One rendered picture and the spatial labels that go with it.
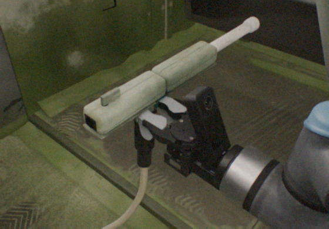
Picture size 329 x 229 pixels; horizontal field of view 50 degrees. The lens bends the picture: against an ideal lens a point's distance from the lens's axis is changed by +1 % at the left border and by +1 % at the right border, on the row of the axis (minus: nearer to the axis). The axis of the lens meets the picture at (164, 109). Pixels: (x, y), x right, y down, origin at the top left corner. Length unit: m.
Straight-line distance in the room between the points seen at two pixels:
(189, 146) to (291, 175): 0.16
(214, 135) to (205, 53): 0.20
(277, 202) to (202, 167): 0.14
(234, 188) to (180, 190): 0.57
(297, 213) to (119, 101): 0.30
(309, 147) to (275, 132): 0.90
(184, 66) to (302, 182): 0.30
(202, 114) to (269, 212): 0.17
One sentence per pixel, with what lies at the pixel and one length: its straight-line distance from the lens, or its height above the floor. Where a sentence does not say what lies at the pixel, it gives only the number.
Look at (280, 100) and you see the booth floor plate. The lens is 1.52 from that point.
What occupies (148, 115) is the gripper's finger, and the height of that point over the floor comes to 0.51.
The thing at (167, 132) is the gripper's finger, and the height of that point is 0.50.
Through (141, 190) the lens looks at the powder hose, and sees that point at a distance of 0.81.
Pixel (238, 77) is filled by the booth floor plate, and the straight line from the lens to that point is 1.63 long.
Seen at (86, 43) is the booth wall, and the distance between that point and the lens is 1.50.
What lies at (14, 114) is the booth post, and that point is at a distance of 1.43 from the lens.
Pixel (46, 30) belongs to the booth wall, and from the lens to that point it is 1.37.
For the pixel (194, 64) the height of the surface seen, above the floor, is 0.55.
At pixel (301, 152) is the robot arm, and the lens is 0.47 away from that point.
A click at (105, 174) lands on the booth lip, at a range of 1.16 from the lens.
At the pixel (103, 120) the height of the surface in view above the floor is 0.55.
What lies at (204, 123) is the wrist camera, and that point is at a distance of 0.53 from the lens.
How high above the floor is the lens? 0.88
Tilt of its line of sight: 37 degrees down
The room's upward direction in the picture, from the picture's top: straight up
